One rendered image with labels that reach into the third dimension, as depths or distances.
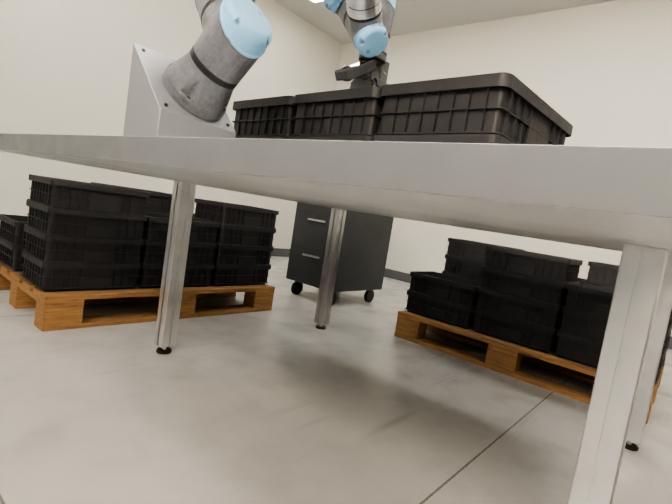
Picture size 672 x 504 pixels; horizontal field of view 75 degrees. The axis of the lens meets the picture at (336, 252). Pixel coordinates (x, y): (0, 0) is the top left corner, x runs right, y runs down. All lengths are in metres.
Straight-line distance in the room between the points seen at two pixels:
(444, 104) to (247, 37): 0.41
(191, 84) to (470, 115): 0.57
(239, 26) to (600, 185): 0.79
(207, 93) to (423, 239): 4.05
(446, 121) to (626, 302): 0.46
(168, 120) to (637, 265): 0.91
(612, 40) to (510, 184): 4.44
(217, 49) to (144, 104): 0.19
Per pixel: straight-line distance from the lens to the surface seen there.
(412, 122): 0.98
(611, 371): 0.90
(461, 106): 0.93
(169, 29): 4.64
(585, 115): 4.57
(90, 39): 4.31
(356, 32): 1.09
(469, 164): 0.34
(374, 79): 1.20
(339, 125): 1.11
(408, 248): 4.98
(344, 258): 2.97
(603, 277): 2.65
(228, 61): 1.00
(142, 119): 1.05
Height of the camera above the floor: 0.63
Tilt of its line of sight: 5 degrees down
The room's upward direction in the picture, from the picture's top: 9 degrees clockwise
